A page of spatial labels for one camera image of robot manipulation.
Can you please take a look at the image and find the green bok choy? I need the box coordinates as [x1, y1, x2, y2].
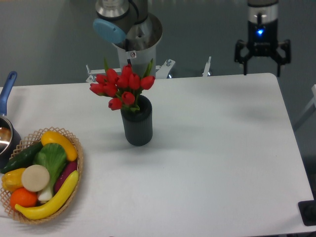
[33, 143, 67, 203]

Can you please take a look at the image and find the yellow banana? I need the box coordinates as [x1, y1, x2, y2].
[15, 170, 79, 220]

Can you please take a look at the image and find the dark grey ribbed vase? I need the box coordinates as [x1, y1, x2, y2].
[121, 95, 153, 146]

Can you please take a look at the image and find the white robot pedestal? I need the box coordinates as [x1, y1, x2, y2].
[85, 12, 212, 83]

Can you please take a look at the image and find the white frame at right edge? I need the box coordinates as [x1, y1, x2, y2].
[292, 84, 316, 132]

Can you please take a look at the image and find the red tulip bouquet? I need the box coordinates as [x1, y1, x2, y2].
[89, 59, 156, 113]

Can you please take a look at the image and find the green cucumber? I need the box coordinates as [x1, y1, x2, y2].
[0, 142, 43, 174]

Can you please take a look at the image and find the woven wicker basket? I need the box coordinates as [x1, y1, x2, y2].
[0, 127, 83, 225]

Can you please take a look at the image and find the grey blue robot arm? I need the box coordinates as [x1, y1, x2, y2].
[93, 0, 291, 75]

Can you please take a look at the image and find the orange fruit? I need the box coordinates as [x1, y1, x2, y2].
[10, 188, 38, 209]

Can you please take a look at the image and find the black device at table edge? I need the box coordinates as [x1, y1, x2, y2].
[298, 200, 316, 226]

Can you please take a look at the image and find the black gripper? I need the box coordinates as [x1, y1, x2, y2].
[234, 20, 291, 78]

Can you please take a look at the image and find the yellow squash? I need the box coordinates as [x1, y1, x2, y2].
[41, 130, 78, 161]

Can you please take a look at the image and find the blue handled saucepan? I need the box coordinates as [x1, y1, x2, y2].
[0, 71, 21, 168]

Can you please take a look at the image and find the beige round disc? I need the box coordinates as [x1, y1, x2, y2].
[21, 165, 50, 192]

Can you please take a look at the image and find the purple eggplant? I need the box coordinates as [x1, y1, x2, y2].
[54, 160, 78, 194]

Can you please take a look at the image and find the yellow bell pepper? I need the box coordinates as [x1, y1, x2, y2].
[1, 168, 26, 193]

